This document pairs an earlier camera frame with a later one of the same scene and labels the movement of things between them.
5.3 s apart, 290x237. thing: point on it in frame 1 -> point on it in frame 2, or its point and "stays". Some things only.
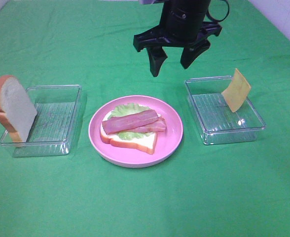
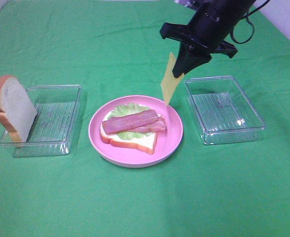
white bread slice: [146, 143] stays
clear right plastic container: [216, 122] stays
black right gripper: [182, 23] -> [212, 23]
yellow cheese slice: [236, 93] -> [169, 82]
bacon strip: [127, 121] stays
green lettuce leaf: [128, 108] stays
